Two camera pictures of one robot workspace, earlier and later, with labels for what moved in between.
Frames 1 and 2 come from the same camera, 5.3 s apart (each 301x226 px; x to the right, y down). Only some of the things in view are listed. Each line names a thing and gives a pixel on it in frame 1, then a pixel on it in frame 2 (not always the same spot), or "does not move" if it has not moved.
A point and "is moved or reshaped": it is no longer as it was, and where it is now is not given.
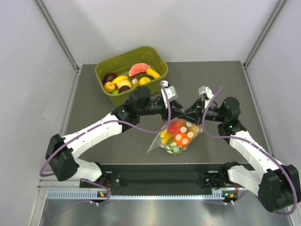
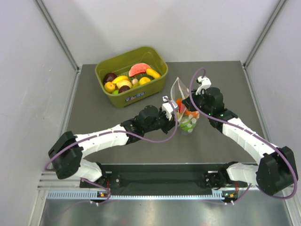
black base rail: (166, 175) does not move
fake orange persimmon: (109, 86) does not move
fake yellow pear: (123, 83) does not move
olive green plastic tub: (118, 77) does not move
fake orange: (181, 139) is moved or reshaped
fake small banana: (119, 78) does not move
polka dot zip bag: (174, 136) → (186, 118)
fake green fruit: (175, 149) → (188, 125)
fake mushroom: (135, 81) does not move
